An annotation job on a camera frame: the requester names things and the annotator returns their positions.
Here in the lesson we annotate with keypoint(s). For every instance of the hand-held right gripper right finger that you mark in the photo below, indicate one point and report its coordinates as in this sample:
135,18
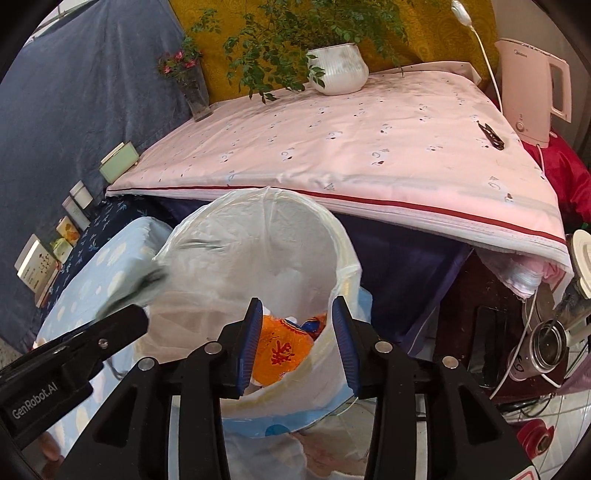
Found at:
347,353

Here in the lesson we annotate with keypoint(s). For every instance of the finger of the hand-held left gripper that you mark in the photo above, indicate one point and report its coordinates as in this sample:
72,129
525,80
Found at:
106,334

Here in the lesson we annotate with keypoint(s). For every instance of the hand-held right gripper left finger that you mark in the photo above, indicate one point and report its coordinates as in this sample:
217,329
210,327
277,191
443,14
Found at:
245,357

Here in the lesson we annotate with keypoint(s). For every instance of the light blue dotted tablecloth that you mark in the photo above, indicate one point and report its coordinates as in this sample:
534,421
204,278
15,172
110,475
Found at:
92,277

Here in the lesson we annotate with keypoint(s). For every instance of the green and yellow packets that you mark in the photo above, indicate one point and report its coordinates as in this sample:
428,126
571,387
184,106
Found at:
61,250

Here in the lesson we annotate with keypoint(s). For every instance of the white box with flower print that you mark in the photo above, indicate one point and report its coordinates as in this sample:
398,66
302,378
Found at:
37,265

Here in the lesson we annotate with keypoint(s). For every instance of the yellow printed can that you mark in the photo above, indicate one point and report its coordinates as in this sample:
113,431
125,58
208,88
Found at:
67,230

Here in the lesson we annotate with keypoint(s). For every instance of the pink and white tumbler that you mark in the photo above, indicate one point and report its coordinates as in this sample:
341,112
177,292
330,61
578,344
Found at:
76,213

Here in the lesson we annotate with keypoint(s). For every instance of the white cylindrical jar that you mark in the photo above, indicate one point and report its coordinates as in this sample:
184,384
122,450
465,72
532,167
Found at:
81,194

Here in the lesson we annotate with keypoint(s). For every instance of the pale green tissue box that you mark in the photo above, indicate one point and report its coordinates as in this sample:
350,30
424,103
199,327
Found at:
119,162

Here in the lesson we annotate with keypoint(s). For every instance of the pink tablecloth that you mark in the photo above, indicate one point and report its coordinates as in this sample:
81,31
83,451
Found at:
360,161

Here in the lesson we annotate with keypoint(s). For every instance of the steel cup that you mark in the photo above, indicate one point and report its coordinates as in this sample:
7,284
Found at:
542,348

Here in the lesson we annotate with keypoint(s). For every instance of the pink and white bundled cloth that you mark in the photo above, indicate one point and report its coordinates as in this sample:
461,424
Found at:
526,274

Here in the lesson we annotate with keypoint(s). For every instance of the blue-grey blanket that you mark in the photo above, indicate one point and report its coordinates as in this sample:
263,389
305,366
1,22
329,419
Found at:
69,92

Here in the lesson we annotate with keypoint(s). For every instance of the black clip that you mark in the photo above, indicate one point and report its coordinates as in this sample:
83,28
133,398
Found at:
490,136

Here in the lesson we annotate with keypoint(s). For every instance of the glass vase with pink flowers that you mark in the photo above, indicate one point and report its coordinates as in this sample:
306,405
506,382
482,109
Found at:
191,87

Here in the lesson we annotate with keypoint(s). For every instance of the red cloth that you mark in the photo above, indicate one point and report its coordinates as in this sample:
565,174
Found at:
570,175

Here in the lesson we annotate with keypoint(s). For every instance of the green plant in white pot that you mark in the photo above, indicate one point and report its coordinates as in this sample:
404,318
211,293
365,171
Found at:
339,67

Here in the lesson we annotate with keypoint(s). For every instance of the pink electric kettle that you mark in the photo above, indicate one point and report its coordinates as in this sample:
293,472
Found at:
531,92

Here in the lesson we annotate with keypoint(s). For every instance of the yellow curtain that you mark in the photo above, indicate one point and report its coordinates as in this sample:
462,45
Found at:
434,27

